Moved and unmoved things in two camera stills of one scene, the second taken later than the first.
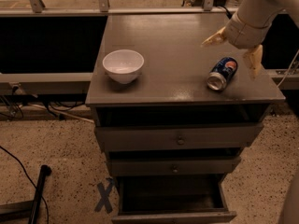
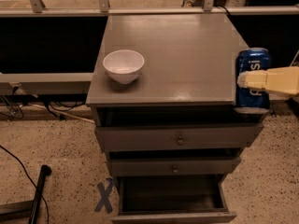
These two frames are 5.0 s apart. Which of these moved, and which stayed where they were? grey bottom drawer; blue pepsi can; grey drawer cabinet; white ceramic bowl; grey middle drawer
Moved: blue pepsi can
Stayed: white ceramic bowl; grey middle drawer; grey drawer cabinet; grey bottom drawer
